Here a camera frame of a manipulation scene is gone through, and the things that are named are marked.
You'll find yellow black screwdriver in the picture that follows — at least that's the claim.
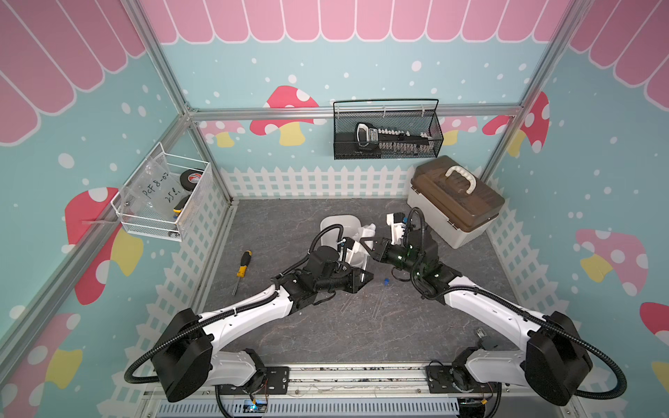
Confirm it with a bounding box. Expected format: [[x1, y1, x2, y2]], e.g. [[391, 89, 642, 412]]
[[232, 250, 253, 296]]

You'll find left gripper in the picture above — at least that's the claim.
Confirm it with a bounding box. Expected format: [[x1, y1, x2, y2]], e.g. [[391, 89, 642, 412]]
[[315, 265, 374, 294]]

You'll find black wire wall basket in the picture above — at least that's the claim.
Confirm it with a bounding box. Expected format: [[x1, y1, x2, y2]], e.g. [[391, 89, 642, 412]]
[[332, 99, 444, 160]]

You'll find brown lid storage box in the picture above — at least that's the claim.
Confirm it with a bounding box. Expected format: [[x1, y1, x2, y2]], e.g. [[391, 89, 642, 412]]
[[408, 156, 505, 249]]

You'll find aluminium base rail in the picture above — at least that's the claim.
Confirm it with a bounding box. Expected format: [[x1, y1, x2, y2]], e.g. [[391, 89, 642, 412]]
[[136, 362, 586, 417]]

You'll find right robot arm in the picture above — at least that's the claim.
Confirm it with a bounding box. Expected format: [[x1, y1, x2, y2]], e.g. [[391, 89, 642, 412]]
[[368, 207, 628, 406]]

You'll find white wire wall basket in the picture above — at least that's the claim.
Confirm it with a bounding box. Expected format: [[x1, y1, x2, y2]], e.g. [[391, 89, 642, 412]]
[[111, 144, 217, 242]]

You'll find clear labelled plastic bag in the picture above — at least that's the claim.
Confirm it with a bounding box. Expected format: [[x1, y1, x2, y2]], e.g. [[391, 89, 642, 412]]
[[123, 155, 184, 221]]

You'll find black tape roll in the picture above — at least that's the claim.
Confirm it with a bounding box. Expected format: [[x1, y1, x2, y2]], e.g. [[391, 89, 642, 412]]
[[179, 169, 203, 193]]

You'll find socket set in basket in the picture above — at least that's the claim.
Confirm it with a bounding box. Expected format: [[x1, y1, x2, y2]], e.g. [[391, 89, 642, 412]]
[[354, 123, 436, 157]]

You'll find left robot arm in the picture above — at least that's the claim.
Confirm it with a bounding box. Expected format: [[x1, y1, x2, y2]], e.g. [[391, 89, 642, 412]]
[[124, 224, 374, 402]]

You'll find white plastic tray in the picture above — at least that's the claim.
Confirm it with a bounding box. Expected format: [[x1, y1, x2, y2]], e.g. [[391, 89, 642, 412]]
[[320, 215, 362, 248]]

